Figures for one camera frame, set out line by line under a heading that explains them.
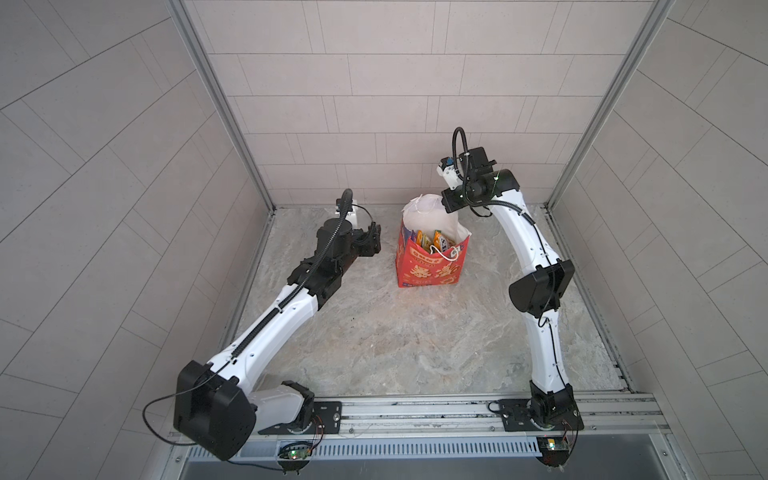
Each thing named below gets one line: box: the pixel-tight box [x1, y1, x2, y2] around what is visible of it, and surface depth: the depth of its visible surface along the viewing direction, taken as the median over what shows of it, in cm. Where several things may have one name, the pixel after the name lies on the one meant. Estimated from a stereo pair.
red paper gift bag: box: [395, 194, 472, 288], surface depth 86 cm
